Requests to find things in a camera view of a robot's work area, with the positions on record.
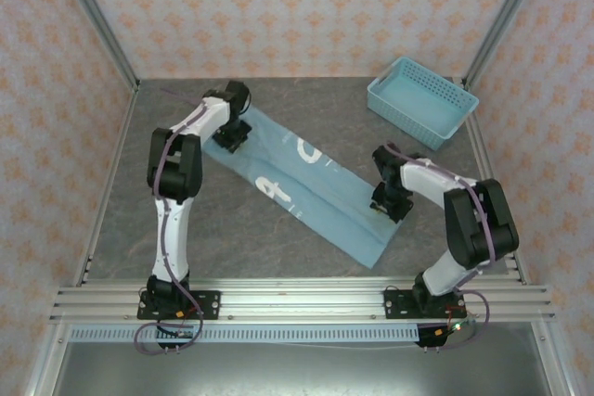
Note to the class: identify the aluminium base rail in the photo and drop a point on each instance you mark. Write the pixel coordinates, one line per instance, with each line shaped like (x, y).
(301, 298)

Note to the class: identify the light blue t-shirt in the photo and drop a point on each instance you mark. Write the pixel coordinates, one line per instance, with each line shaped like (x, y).
(315, 196)

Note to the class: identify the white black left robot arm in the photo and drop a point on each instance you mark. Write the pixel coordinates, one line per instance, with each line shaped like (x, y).
(169, 238)

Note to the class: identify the aluminium side rail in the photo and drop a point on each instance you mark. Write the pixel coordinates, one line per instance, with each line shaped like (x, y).
(106, 182)
(480, 136)

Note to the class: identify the light blue plastic basket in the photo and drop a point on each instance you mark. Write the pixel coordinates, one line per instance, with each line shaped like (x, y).
(420, 104)

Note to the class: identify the grey metal sheet panel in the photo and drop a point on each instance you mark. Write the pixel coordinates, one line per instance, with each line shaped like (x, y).
(301, 373)

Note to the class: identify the small electronics board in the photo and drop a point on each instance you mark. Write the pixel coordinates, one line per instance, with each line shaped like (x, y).
(457, 327)
(178, 335)

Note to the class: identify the aluminium frame post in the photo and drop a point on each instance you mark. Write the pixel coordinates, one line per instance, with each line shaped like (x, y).
(503, 20)
(39, 368)
(557, 368)
(98, 20)

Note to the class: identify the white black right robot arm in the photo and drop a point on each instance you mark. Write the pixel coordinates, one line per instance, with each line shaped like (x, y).
(431, 178)

